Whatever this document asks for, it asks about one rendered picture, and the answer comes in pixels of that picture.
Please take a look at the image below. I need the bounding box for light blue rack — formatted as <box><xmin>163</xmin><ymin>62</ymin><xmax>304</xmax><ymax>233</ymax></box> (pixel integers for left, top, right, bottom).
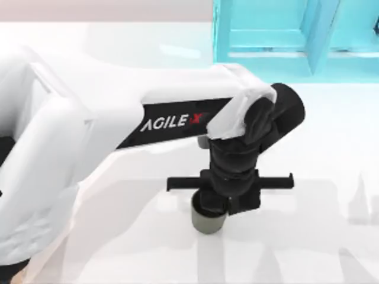
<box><xmin>211</xmin><ymin>0</ymin><xmax>379</xmax><ymax>76</ymax></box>

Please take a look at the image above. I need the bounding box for grey cup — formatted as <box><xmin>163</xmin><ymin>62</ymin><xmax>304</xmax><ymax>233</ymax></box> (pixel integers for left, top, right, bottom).
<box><xmin>190</xmin><ymin>191</ymin><xmax>228</xmax><ymax>235</ymax></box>

